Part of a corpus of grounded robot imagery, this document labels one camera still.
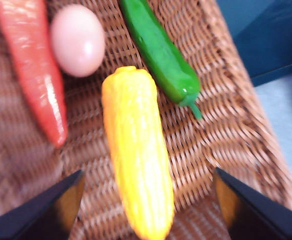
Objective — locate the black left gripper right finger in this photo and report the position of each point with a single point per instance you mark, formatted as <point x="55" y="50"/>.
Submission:
<point x="258" y="215"/>

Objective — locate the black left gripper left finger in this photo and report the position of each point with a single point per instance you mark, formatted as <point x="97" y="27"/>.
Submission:
<point x="33" y="217"/>

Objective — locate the yellow corn cob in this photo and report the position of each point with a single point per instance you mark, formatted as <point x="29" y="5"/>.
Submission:
<point x="138" y="150"/>

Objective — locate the brown wicker basket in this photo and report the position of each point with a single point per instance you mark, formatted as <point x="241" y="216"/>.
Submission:
<point x="211" y="140"/>

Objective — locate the orange carrot with green leaves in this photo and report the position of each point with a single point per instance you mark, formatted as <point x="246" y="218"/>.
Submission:
<point x="33" y="67"/>

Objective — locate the black rectangular tray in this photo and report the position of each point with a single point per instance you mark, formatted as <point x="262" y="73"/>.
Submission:
<point x="268" y="35"/>

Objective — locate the pale pink egg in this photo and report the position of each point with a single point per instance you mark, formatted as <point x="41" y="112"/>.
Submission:
<point x="78" y="42"/>

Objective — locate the green chili pepper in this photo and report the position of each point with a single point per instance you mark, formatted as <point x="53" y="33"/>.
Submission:
<point x="160" y="55"/>

